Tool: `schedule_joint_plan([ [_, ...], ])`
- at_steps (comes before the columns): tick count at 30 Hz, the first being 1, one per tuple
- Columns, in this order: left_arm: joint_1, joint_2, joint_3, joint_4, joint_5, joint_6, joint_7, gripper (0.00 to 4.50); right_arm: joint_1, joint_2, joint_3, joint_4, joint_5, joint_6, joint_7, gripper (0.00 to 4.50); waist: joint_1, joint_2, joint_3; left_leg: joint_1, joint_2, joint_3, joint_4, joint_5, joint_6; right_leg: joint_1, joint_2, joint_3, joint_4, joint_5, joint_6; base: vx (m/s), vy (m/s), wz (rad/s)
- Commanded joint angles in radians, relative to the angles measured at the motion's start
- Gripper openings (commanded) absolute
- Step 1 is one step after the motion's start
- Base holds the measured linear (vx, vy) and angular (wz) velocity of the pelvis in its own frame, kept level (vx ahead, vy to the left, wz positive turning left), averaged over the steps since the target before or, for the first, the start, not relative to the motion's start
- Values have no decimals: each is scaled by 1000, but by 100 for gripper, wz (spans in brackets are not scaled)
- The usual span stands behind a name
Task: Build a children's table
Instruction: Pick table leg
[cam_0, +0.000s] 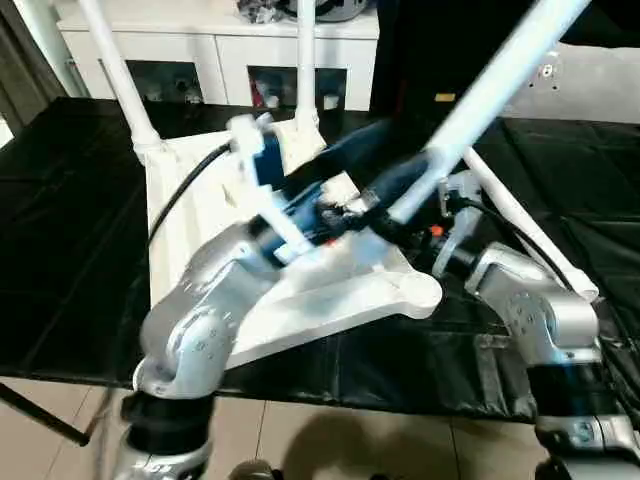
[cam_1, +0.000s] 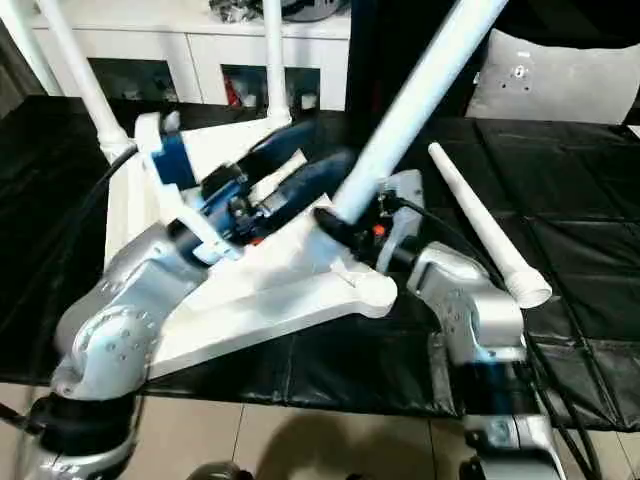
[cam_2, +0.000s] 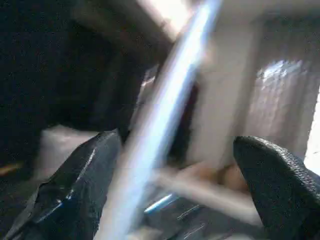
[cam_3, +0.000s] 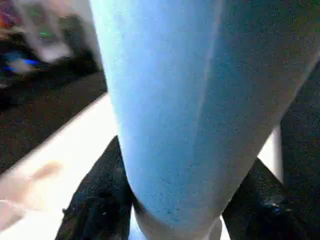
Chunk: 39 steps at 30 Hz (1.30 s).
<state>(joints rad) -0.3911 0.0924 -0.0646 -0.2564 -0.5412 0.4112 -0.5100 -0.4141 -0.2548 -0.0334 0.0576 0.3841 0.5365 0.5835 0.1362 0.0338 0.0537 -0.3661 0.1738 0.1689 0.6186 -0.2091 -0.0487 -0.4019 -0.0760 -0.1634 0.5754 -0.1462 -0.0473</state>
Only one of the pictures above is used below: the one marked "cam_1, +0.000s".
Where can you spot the white plastic table top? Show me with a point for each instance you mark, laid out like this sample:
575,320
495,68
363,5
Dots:
250,290

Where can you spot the white plastic table leg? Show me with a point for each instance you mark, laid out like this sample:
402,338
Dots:
85,75
276,60
420,100
485,220

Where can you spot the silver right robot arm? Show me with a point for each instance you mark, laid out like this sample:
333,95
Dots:
480,330

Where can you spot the dark round kitchen appliance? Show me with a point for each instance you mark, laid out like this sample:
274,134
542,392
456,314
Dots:
310,8

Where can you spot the white glass-door cabinet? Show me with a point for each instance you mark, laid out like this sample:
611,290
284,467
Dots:
160,50

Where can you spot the black work mat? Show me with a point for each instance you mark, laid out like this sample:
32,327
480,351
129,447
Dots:
570,200

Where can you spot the grey white pillow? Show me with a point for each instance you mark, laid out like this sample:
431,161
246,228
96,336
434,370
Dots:
560,75

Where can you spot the black metal floor bar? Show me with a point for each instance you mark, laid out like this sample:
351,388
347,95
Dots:
10,415

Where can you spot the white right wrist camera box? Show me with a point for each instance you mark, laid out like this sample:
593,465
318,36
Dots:
402,200

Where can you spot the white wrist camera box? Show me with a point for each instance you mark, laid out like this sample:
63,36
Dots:
402,200
175,170

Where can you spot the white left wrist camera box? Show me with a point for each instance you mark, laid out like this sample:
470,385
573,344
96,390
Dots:
175,170

